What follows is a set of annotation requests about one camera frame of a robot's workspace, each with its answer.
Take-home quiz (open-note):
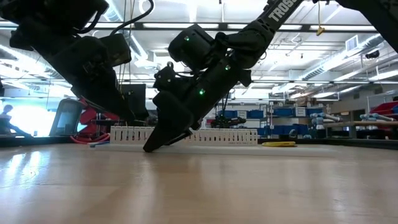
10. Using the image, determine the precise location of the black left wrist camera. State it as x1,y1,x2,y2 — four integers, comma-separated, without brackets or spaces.
98,32,134,68

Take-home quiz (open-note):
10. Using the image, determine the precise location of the person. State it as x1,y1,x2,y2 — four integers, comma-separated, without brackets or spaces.
0,104,32,138

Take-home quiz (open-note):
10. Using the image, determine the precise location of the yellow wire spool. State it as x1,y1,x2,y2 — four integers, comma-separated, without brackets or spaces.
261,141,297,147

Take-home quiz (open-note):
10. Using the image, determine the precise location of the white teal office chair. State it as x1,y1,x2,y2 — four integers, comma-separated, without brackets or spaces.
49,98,84,138

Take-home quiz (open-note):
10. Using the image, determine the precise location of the black aluminium table frame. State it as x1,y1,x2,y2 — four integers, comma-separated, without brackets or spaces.
0,135,398,151

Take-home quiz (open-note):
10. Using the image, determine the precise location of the black left camera cable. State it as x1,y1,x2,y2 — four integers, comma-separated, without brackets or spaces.
76,0,155,35

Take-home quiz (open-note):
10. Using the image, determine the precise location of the white slotted cable duct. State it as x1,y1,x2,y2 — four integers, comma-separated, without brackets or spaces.
109,126,259,146

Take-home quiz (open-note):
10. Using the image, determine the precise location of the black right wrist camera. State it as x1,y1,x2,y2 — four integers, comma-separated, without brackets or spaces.
152,61,191,95

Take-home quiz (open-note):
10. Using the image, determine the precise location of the wooden workbench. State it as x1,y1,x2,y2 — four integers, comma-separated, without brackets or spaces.
323,120,398,139

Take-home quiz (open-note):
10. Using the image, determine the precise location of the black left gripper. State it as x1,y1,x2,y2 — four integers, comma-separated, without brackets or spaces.
43,37,137,123

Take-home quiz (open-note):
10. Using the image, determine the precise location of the yellow hanging cord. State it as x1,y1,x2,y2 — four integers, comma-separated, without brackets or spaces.
316,0,326,37

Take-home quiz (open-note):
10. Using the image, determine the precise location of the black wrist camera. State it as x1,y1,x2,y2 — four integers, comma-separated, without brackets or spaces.
152,61,191,95
98,32,134,68

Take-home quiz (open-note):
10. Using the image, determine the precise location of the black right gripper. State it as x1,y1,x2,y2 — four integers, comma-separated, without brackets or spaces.
142,63,252,153

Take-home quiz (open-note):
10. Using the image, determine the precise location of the black monitor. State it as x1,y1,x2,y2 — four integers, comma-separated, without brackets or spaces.
121,83,149,121

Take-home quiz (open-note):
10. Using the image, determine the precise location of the shelf rack with blue bins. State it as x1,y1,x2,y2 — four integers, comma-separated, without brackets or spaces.
217,105,327,139

